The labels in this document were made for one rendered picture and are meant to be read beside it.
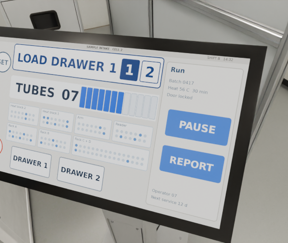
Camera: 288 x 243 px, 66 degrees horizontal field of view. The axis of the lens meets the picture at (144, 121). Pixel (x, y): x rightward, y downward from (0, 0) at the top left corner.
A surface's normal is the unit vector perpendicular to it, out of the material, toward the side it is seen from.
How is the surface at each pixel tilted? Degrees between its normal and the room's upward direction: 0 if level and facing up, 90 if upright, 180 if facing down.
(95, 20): 90
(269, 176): 0
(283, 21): 90
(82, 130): 50
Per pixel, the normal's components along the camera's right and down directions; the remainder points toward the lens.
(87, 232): -0.04, -0.73
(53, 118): -0.25, 0.04
